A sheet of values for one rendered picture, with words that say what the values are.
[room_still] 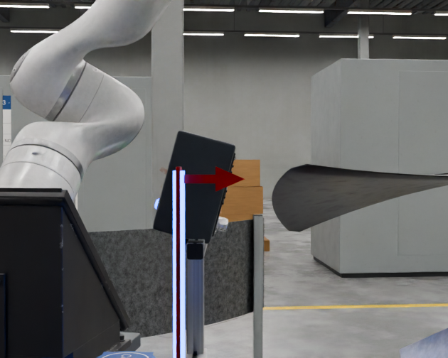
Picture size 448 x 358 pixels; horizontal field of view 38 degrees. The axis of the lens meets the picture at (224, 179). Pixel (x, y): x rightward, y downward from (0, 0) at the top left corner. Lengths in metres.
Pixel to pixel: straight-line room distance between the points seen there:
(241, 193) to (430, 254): 2.79
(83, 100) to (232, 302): 1.77
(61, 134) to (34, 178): 0.10
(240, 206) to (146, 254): 6.36
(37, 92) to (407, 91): 6.13
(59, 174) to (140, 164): 5.65
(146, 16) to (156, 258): 1.50
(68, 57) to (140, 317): 1.52
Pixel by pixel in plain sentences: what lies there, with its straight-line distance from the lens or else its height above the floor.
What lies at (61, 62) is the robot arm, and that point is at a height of 1.36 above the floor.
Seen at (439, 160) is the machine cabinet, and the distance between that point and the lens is 7.14.
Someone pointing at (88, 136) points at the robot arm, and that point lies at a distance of 1.06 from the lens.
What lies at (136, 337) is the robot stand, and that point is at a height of 0.93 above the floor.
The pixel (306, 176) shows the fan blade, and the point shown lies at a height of 1.18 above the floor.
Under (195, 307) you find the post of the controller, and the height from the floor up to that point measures 0.94.
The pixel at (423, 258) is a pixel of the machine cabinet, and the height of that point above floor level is 0.19.
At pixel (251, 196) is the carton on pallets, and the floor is 0.74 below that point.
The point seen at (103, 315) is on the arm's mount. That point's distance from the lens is 0.89.
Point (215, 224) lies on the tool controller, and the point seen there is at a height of 1.08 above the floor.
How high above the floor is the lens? 1.20
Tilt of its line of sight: 1 degrees down
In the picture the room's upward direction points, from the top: straight up
